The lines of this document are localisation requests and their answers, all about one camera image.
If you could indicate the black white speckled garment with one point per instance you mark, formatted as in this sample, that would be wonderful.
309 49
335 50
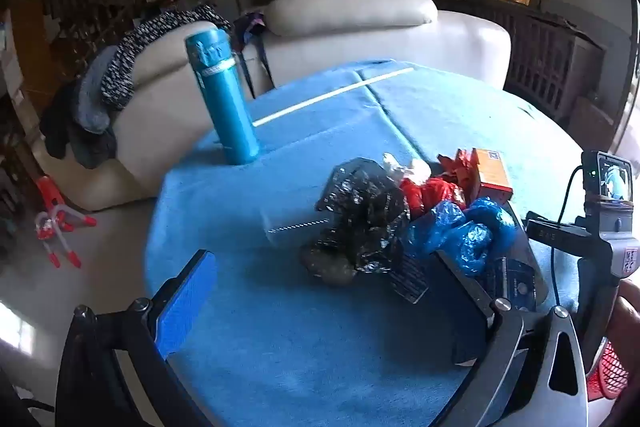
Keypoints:
130 47

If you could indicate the dark clothes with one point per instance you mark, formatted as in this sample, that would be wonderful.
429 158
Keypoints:
75 142

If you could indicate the dark wooden slatted cabinet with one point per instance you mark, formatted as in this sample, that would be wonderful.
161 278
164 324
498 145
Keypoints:
540 52

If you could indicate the blue plastic bag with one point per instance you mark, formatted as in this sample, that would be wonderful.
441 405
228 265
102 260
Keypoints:
465 237

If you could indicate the white wrapper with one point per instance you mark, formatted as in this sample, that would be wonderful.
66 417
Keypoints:
415 169

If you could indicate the black patterned packet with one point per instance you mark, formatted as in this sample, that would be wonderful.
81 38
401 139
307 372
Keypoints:
410 279

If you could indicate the red shiny wrapper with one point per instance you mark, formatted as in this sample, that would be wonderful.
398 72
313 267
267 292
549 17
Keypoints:
435 194

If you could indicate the black plastic bag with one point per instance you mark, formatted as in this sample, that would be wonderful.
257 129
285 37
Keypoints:
360 207

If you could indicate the orange cardboard box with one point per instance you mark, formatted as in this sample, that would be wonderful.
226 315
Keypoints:
492 177

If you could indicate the wooden stair railing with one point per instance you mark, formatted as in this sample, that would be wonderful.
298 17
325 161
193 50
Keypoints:
100 7

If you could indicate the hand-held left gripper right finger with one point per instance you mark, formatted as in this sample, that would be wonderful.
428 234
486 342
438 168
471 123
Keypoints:
470 322

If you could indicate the grey blue garment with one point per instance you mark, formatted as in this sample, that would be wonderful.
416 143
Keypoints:
95 97

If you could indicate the red gold wrapper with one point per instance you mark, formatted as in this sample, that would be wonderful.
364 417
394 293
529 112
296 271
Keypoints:
460 164

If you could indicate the red mesh basket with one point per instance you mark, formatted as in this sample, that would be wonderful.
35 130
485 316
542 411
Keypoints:
611 374

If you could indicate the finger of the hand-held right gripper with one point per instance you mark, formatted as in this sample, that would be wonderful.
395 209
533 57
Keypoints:
550 233

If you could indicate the person's right hand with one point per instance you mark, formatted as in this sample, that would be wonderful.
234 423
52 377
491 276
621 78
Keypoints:
629 312

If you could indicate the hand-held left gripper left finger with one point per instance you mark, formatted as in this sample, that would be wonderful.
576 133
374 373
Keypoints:
186 302

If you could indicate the blue thermos bottle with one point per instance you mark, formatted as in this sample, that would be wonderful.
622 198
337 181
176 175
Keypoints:
225 107

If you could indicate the beige leather sofa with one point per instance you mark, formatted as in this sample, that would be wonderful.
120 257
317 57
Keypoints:
350 32

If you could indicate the red white toy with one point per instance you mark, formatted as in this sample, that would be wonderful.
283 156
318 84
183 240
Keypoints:
55 222

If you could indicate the blue table cloth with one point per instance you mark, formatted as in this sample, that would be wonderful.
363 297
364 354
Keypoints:
310 347

